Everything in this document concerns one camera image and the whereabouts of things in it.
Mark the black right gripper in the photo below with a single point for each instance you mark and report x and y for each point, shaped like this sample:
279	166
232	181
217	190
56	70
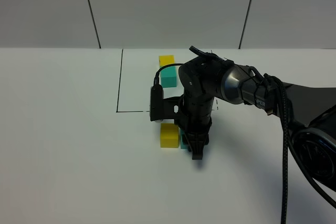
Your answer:
193	115

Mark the yellow template block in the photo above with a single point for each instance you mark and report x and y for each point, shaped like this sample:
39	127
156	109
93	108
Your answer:
166	60

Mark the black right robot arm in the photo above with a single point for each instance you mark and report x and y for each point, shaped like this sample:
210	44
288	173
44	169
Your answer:
307	115

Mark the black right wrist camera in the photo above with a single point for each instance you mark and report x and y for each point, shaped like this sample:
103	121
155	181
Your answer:
156	104

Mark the teal template block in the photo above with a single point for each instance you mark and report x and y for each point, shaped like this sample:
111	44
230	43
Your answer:
168	77

